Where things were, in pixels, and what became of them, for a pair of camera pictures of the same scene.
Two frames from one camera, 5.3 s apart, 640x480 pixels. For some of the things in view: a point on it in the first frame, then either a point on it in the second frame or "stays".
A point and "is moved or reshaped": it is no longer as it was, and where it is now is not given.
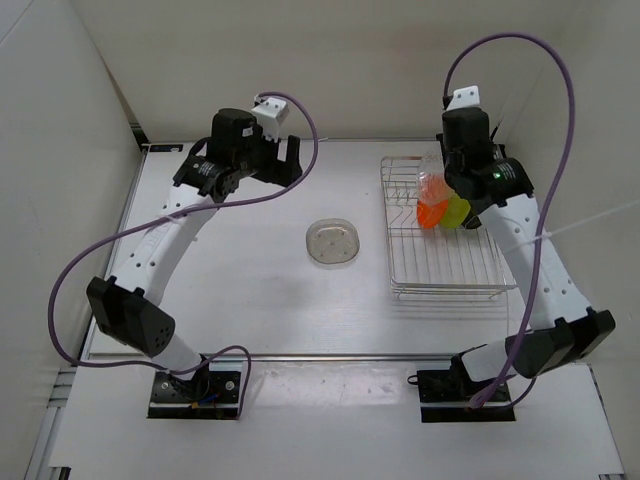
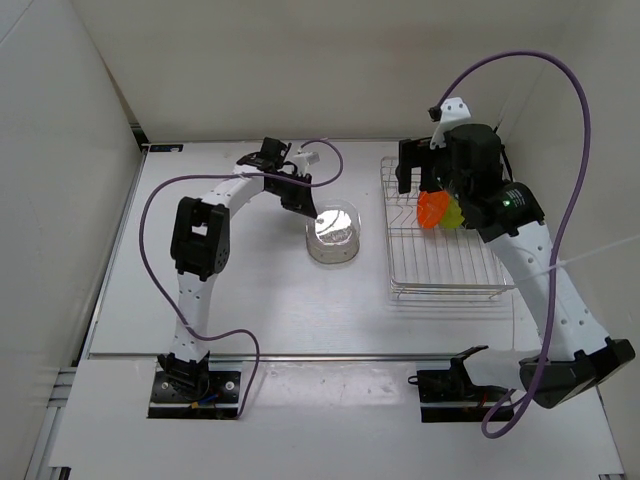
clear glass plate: (433, 188) is moved or reshaped
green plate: (456, 212) stays
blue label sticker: (166, 148) stays
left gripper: (277, 171) → (301, 202)
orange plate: (430, 214) stays
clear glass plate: (333, 240) stays
